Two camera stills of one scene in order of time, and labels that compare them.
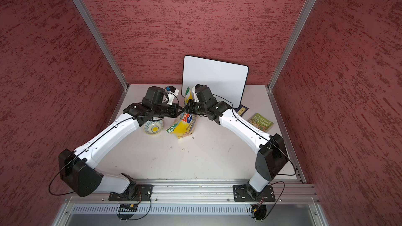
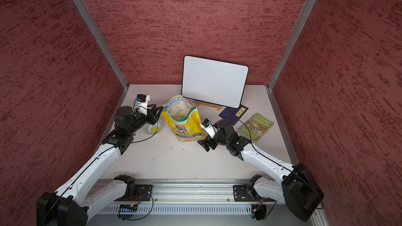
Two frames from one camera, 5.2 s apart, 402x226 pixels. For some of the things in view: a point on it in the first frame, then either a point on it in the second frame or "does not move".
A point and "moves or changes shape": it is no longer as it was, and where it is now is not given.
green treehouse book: (260, 122) does not move
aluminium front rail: (208, 192) does not move
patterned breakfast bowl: (153, 126) does not move
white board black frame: (226, 80) does not move
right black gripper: (190, 109) -> (204, 143)
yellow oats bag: (184, 125) moves or changes shape
